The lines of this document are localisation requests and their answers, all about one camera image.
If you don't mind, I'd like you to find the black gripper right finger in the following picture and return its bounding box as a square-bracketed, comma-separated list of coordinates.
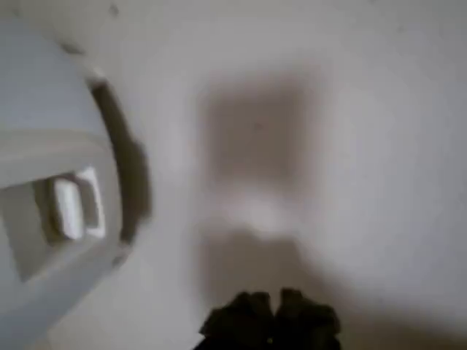
[275, 287, 342, 350]

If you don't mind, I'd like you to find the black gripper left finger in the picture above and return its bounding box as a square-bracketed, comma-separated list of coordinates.
[198, 290, 280, 350]

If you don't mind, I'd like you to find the white electric rice cooker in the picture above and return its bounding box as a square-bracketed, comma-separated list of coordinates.
[0, 14, 124, 329]

